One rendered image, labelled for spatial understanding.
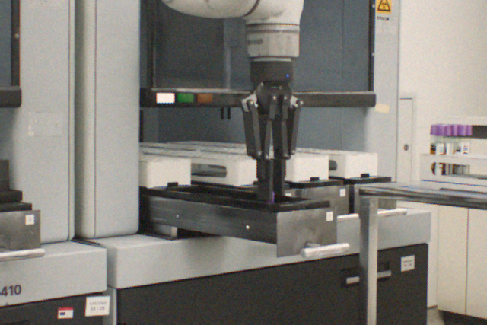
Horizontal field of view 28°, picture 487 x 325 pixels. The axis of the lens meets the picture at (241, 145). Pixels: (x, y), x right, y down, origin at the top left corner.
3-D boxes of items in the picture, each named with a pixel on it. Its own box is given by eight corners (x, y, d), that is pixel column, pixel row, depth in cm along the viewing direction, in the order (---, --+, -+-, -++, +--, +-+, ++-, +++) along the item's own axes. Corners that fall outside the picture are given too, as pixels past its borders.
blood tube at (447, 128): (444, 186, 180) (447, 125, 179) (437, 185, 181) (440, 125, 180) (450, 185, 181) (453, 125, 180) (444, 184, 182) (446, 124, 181)
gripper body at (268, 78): (275, 61, 173) (274, 113, 174) (238, 59, 167) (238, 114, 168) (305, 60, 168) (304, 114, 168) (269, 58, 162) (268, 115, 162)
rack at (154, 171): (61, 183, 201) (61, 152, 200) (102, 180, 207) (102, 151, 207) (149, 195, 179) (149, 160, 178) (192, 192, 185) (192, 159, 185)
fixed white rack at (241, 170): (141, 181, 206) (141, 151, 205) (179, 179, 212) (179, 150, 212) (237, 193, 184) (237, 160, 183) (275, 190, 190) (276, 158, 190)
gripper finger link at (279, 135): (265, 94, 170) (271, 93, 170) (270, 159, 171) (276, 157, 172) (281, 94, 167) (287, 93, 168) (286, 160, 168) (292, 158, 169)
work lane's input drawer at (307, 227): (43, 215, 202) (43, 171, 202) (100, 210, 212) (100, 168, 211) (297, 262, 148) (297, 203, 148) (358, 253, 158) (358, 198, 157)
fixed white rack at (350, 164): (249, 174, 226) (249, 148, 226) (281, 173, 233) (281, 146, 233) (347, 184, 204) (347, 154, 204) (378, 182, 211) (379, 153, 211)
